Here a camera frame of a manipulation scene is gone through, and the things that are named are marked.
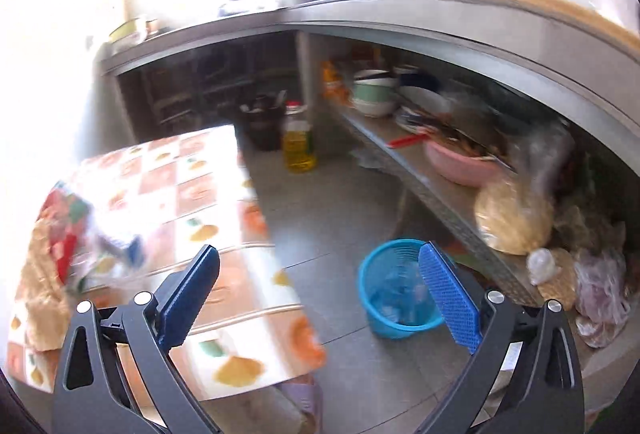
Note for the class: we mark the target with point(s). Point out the patterned tablecloth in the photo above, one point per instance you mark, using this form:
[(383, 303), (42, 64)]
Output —
[(154, 206)]

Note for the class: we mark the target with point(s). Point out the blue plastic trash basket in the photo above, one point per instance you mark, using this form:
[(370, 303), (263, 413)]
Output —
[(393, 293)]

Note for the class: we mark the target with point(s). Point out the dark bucket under counter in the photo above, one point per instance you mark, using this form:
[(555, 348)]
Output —
[(262, 119)]

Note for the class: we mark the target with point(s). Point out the stacked green white bowls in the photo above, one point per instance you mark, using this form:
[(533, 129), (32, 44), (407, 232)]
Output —
[(373, 92)]

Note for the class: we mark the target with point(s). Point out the pink plastic basin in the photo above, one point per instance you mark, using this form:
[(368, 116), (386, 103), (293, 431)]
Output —
[(460, 169)]

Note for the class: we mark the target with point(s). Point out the pink plastic bag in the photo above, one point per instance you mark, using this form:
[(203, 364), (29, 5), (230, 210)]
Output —
[(602, 306)]

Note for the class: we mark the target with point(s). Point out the bag of beige grains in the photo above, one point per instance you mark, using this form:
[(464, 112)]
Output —
[(512, 218)]

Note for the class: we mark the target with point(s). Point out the red snack wrapper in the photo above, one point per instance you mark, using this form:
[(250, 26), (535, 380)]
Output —
[(68, 217)]

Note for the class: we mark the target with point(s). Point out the yellow cooking oil bottle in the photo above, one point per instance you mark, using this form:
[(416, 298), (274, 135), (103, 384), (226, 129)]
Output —
[(297, 139)]

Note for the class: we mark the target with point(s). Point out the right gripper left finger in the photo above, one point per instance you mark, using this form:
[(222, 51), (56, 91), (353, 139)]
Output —
[(91, 390)]

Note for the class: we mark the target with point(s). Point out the brown paper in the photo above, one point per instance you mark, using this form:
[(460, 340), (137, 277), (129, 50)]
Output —
[(44, 297)]

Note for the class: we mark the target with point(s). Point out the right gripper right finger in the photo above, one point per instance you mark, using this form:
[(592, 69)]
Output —
[(545, 393)]

